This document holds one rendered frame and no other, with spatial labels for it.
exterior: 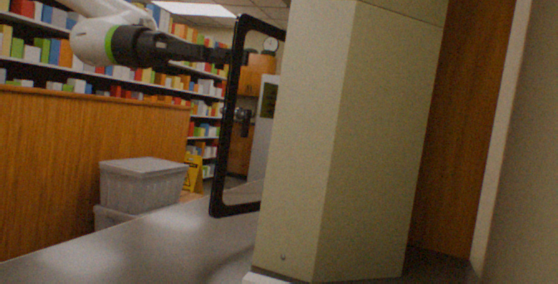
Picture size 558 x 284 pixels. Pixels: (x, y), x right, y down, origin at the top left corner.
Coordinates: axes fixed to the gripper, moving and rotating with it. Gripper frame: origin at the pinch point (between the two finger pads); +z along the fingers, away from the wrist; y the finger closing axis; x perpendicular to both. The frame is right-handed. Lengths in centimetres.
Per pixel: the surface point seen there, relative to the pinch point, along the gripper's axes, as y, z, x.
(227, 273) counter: -12.2, 11.8, 37.0
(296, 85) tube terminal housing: -6.8, 16.8, 4.7
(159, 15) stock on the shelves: 262, -233, -74
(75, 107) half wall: 128, -182, 27
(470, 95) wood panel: 30, 48, -1
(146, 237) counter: -8.3, -7.9, 37.0
